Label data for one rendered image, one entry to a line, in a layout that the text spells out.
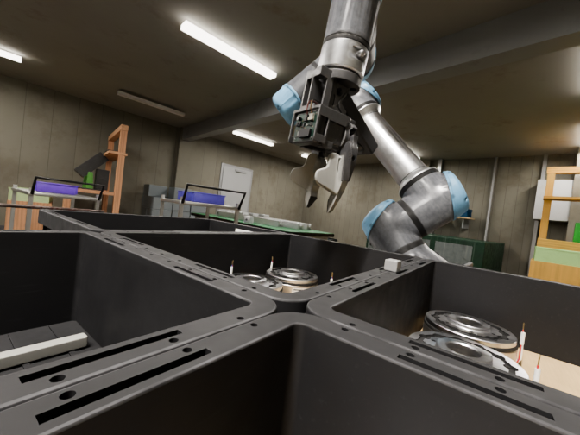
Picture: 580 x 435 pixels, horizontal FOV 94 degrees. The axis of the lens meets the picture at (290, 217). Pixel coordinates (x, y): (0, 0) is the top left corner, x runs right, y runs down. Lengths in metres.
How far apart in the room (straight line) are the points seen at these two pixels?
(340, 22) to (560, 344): 0.54
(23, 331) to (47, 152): 6.97
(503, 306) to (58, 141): 7.30
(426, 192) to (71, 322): 0.72
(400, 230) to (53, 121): 7.12
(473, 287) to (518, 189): 7.29
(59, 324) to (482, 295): 0.56
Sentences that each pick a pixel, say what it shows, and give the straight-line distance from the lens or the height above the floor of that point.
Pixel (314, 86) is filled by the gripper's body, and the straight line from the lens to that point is 0.46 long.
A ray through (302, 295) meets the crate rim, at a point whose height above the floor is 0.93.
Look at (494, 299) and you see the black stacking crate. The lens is 0.52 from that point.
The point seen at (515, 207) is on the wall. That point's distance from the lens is 7.73.
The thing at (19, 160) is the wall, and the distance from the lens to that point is 7.31.
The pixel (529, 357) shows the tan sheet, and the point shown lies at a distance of 0.51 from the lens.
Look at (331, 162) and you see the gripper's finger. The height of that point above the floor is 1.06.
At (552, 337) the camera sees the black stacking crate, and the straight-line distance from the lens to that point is 0.53.
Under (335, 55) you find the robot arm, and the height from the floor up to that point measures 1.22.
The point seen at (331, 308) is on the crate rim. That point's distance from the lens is 0.17.
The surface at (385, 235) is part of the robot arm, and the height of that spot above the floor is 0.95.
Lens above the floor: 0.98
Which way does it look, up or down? 1 degrees down
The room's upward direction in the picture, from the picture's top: 7 degrees clockwise
